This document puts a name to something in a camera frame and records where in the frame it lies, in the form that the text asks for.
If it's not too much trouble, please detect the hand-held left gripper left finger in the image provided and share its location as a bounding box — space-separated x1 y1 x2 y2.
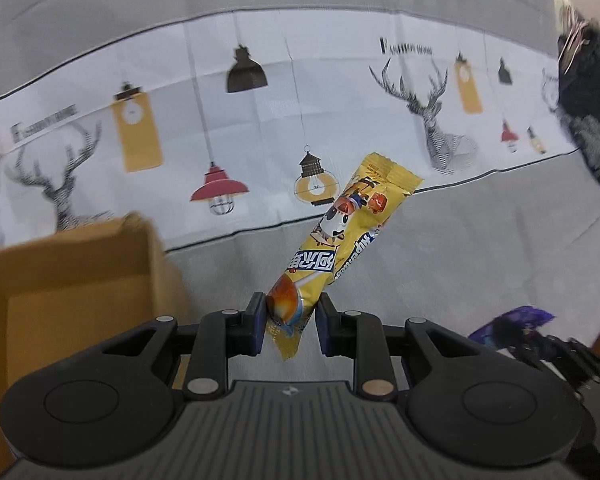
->
102 291 268 393

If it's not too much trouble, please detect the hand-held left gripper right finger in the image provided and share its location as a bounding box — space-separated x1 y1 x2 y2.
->
316 294 486 396

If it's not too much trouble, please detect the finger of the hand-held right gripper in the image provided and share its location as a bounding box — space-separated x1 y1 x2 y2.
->
545 336 600 386
505 331 548 363

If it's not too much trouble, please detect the purple snack packet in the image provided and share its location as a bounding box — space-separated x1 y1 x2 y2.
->
467 305 556 348

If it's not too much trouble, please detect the yellow snack packet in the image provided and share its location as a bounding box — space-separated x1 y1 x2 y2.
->
265 152 425 362

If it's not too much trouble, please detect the brown cardboard box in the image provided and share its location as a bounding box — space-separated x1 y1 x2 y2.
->
0 211 193 480

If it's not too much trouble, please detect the grey printed bed sheet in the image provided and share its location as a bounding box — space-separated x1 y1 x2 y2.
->
0 0 600 361

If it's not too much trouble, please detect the dark cloth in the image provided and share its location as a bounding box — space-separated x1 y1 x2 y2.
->
555 20 600 211

